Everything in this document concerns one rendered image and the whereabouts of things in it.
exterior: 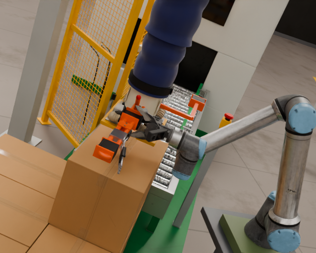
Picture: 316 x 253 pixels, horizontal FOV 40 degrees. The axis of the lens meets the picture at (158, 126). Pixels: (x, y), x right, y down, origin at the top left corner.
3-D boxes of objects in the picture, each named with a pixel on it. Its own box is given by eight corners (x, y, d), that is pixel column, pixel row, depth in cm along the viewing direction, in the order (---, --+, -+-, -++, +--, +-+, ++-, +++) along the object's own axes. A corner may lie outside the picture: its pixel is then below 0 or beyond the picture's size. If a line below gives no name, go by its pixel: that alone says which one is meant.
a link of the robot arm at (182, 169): (189, 172, 214) (199, 152, 209) (188, 185, 203) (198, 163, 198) (171, 166, 213) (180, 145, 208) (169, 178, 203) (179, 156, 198)
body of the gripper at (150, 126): (146, 128, 207) (169, 138, 207) (142, 135, 199) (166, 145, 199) (151, 114, 204) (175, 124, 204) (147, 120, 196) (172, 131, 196)
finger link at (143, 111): (137, 102, 201) (149, 118, 203) (134, 106, 196) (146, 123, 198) (143, 99, 200) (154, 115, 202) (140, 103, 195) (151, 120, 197)
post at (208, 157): (173, 220, 359) (223, 116, 318) (181, 224, 359) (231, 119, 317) (171, 225, 353) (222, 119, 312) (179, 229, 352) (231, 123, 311)
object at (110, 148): (99, 146, 175) (103, 136, 172) (116, 154, 174) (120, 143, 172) (92, 155, 167) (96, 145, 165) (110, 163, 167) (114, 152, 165)
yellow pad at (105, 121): (118, 101, 245) (121, 93, 243) (135, 108, 245) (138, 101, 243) (99, 123, 215) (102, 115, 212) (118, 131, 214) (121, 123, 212)
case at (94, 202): (89, 170, 280) (108, 116, 263) (146, 196, 277) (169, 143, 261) (46, 222, 225) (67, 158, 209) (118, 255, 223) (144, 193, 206)
